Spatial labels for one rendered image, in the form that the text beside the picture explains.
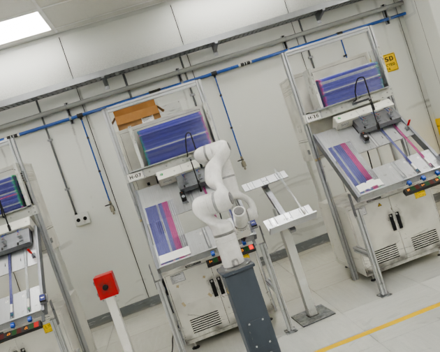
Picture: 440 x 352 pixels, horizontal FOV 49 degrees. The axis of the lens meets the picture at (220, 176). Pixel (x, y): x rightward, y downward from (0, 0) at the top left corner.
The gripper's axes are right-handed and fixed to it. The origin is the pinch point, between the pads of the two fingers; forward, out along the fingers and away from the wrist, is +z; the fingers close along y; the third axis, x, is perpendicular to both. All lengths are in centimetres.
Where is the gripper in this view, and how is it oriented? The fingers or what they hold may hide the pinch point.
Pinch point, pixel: (243, 238)
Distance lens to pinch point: 324.0
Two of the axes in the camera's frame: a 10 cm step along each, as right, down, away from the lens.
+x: -3.2, -7.1, 6.3
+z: 1.2, 6.3, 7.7
